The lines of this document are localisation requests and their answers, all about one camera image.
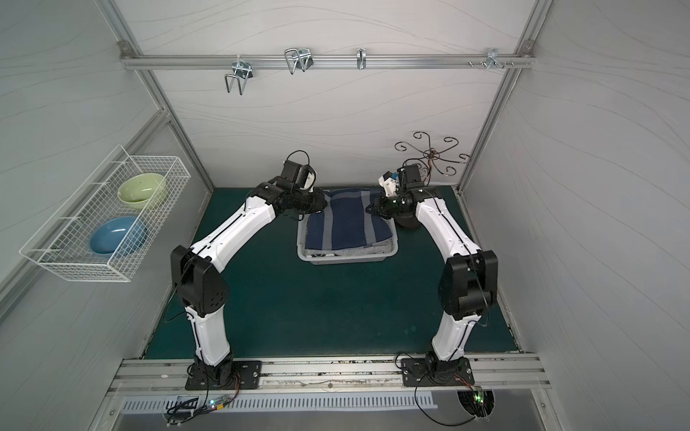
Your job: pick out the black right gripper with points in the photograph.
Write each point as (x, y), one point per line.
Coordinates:
(377, 207)

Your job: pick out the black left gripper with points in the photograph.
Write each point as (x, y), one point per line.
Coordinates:
(314, 200)

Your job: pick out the navy striped scarf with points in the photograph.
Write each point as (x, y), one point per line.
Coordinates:
(345, 222)

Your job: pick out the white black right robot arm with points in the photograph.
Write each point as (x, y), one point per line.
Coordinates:
(468, 285)

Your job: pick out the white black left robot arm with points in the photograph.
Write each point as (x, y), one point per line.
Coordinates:
(197, 270)

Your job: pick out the white plastic perforated basket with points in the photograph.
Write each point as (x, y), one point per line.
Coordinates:
(302, 237)

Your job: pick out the double prong metal hook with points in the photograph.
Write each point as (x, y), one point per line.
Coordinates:
(241, 72)

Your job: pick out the looped metal hook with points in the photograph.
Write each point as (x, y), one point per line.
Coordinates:
(298, 59)

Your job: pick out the small metal hook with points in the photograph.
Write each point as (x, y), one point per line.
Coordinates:
(361, 59)

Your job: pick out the green ceramic bowl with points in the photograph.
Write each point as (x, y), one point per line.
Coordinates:
(145, 191)

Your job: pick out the right metal hook clamp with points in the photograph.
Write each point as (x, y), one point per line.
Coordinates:
(492, 61)

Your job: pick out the blue ceramic bowl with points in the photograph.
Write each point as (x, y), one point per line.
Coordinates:
(120, 237)

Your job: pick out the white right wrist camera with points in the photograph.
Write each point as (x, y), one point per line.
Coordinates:
(389, 183)

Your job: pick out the copper wire jewelry stand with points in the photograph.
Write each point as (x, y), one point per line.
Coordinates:
(433, 159)

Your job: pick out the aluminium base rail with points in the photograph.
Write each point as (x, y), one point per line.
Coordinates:
(334, 375)

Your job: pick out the white wire wall basket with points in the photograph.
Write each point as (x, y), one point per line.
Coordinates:
(61, 245)

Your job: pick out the aluminium crossbar rail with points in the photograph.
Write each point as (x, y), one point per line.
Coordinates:
(321, 62)

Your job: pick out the white slotted cable duct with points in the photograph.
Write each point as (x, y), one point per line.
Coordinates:
(284, 402)

